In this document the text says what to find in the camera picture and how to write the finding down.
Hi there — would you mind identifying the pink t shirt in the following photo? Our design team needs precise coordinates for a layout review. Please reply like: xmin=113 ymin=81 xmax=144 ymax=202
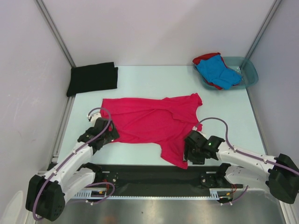
xmin=100 ymin=93 xmax=203 ymax=169

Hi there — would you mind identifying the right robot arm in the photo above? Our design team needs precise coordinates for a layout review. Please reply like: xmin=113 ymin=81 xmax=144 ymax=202
xmin=184 ymin=131 xmax=299 ymax=204

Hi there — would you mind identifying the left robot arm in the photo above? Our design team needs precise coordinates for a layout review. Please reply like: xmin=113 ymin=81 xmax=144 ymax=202
xmin=25 ymin=117 xmax=119 ymax=221

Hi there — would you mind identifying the folded black t shirt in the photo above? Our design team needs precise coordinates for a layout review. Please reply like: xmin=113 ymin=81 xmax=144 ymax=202
xmin=66 ymin=62 xmax=118 ymax=97

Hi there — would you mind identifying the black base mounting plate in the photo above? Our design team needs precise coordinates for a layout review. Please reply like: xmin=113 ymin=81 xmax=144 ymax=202
xmin=46 ymin=163 xmax=274 ymax=198

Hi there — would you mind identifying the blue t shirt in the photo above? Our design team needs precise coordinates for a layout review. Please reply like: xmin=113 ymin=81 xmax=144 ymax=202
xmin=195 ymin=54 xmax=242 ymax=90

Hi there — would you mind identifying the red t shirt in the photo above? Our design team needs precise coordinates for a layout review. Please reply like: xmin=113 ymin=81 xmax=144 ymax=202
xmin=192 ymin=52 xmax=222 ymax=90

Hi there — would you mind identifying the teal plastic basin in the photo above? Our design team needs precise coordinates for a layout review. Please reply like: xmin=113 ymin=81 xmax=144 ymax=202
xmin=193 ymin=55 xmax=258 ymax=90

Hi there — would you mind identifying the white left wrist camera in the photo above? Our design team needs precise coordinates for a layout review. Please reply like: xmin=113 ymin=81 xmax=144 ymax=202
xmin=87 ymin=112 xmax=101 ymax=123

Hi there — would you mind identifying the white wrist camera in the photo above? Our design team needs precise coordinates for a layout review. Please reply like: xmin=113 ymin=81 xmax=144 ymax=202
xmin=192 ymin=126 xmax=207 ymax=138
xmin=87 ymin=112 xmax=101 ymax=123

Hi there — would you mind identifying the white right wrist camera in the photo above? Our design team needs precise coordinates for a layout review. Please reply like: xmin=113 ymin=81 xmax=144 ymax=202
xmin=192 ymin=126 xmax=207 ymax=138

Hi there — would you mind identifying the aluminium front rail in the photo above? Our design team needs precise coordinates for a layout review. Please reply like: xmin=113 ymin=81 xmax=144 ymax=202
xmin=32 ymin=170 xmax=290 ymax=201

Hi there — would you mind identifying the left aluminium corner post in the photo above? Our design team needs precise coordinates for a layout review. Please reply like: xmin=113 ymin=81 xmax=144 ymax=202
xmin=34 ymin=0 xmax=76 ymax=68

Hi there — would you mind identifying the aluminium corner post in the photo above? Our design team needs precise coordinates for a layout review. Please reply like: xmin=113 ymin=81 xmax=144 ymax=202
xmin=34 ymin=0 xmax=76 ymax=68
xmin=245 ymin=0 xmax=284 ymax=60

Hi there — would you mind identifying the right aluminium corner post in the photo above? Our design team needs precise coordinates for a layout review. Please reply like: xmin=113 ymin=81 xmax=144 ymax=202
xmin=245 ymin=0 xmax=284 ymax=60

